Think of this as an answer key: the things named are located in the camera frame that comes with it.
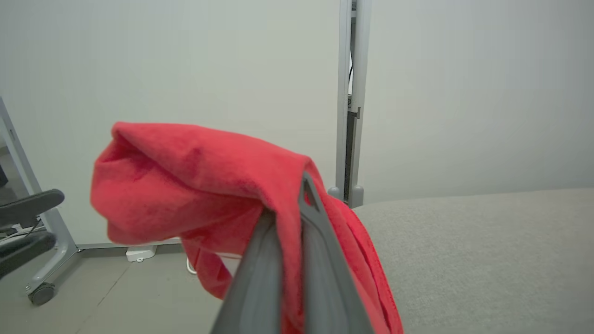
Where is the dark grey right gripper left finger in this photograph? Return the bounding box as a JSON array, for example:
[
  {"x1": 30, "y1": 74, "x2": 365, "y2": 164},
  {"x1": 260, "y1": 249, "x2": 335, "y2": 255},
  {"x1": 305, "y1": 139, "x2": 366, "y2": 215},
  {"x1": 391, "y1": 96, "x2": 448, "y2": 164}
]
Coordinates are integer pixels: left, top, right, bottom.
[{"x1": 210, "y1": 210, "x2": 284, "y2": 334}]

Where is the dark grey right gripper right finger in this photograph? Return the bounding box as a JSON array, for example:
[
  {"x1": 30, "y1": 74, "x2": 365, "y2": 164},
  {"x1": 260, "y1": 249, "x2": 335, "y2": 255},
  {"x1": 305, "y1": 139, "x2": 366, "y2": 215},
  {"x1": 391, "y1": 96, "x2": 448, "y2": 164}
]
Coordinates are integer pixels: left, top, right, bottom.
[{"x1": 298, "y1": 171, "x2": 375, "y2": 334}]

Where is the red fleece garment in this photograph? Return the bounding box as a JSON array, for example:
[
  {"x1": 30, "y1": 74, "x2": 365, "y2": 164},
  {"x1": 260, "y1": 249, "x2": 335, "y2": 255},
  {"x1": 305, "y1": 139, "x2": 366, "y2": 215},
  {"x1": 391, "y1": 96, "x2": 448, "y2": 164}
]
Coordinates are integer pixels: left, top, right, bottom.
[{"x1": 90, "y1": 122, "x2": 404, "y2": 334}]

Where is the white power adapter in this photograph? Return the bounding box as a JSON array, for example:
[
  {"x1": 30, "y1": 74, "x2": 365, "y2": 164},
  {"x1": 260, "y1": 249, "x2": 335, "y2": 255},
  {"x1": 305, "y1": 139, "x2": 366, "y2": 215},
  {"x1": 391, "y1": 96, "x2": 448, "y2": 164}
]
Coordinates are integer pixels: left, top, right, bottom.
[{"x1": 126, "y1": 245, "x2": 158, "y2": 263}]

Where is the grey fabric sofa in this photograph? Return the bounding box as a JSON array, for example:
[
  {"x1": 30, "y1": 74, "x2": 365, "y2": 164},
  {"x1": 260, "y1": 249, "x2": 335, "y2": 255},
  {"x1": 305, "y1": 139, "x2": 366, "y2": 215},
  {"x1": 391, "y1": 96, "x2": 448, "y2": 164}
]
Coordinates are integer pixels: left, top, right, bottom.
[{"x1": 353, "y1": 187, "x2": 594, "y2": 334}]

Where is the grey caster wheel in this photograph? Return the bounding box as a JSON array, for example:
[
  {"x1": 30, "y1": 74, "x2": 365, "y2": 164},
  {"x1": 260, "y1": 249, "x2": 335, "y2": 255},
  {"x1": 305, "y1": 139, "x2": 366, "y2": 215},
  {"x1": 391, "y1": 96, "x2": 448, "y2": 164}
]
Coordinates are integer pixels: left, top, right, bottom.
[{"x1": 27, "y1": 283, "x2": 57, "y2": 306}]

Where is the white partition panel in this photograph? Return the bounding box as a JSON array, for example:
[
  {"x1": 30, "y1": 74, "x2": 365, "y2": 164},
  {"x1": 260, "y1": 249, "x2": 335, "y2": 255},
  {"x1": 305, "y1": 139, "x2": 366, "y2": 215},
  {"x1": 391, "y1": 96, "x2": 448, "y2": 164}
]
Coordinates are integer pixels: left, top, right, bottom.
[
  {"x1": 357, "y1": 0, "x2": 594, "y2": 206},
  {"x1": 0, "y1": 0, "x2": 342, "y2": 246}
]

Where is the black office chair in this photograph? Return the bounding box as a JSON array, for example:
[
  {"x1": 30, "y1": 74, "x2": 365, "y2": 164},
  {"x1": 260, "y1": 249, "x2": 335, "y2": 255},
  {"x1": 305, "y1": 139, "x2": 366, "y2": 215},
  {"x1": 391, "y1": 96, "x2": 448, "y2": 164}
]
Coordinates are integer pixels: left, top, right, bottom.
[{"x1": 0, "y1": 189, "x2": 65, "y2": 280}]

